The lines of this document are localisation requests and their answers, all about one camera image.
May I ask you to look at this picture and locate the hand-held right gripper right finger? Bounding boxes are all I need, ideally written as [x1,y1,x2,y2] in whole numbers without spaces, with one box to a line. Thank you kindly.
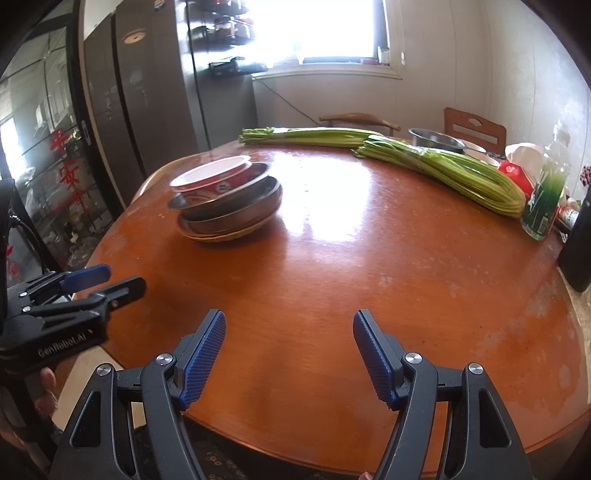
[352,309,527,480]

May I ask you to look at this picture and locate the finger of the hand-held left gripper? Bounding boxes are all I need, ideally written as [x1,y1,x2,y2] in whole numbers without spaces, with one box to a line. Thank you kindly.
[21,276,147,324]
[9,264,112,305]

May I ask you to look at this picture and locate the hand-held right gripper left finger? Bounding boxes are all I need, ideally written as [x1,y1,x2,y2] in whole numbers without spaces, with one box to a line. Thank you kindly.
[48,309,227,480]

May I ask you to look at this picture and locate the red instant noodle bowl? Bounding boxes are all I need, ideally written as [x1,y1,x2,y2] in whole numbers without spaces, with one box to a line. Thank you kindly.
[169,156,253,185]
[175,178,250,204]

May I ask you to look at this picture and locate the round steel pan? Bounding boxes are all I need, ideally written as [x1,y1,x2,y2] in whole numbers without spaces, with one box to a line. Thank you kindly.
[179,176,283,235]

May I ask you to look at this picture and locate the stainless steel bowl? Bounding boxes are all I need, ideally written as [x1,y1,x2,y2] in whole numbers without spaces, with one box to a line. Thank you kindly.
[167,162,273,222]

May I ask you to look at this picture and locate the person's left hand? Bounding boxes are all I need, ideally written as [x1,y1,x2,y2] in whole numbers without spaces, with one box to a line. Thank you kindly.
[34,367,62,416]

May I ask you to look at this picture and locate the glass door with red decals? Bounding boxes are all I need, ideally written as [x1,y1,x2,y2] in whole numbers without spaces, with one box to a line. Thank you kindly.
[0,28,116,278]

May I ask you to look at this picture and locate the grey refrigerator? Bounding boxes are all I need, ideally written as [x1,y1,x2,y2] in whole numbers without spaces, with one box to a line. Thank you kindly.
[83,0,257,208]

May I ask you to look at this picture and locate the wrapped celery bunch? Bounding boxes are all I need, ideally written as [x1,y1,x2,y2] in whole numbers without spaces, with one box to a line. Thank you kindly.
[353,136,527,217]

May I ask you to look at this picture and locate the small steel bowl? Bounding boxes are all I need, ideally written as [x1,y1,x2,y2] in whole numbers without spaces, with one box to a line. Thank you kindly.
[409,128,466,154]

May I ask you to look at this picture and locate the white ceramic bowl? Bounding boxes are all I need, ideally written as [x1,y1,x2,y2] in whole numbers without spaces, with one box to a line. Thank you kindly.
[463,143,502,168]

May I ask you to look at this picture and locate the black thermos flask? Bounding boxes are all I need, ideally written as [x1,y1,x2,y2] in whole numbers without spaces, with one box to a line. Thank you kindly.
[556,187,591,294]

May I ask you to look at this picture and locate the long loose celery bunch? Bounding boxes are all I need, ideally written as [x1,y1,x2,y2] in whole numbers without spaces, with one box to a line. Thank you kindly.
[239,127,384,148]

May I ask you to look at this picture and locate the red and white tissue pack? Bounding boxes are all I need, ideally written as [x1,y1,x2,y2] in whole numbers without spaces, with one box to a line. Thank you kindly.
[498,142,548,199]

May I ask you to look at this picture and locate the clear green-label plastic bottle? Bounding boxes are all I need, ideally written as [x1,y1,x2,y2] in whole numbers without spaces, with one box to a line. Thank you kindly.
[521,121,572,241]

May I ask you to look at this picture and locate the small white bottle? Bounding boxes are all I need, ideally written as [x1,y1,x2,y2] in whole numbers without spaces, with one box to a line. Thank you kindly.
[556,205,580,232]

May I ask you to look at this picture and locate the dark curved-back wooden chair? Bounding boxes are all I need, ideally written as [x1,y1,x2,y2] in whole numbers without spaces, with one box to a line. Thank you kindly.
[318,113,399,137]

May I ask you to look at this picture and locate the wooden chair back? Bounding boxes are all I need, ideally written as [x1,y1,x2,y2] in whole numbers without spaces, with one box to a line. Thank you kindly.
[443,107,507,155]

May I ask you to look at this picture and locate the window with sill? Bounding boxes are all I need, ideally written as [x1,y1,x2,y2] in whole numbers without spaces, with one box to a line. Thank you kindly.
[252,0,402,79]

